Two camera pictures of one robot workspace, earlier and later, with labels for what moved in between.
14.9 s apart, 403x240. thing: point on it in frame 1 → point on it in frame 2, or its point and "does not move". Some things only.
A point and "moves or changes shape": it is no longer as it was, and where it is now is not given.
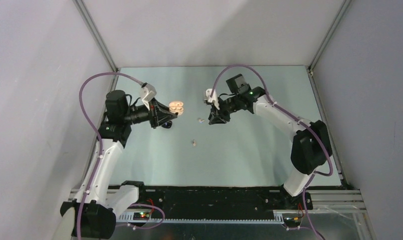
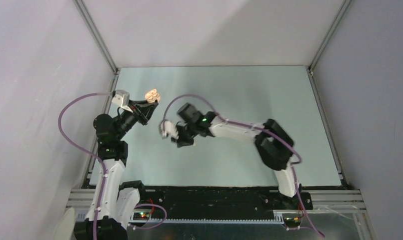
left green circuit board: (141, 216) does not move
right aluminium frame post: (343, 9) does not move
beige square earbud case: (176, 107) moves or changes shape
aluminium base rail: (337, 201) does not move
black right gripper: (214, 119) → (181, 141)
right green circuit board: (295, 220) does not move
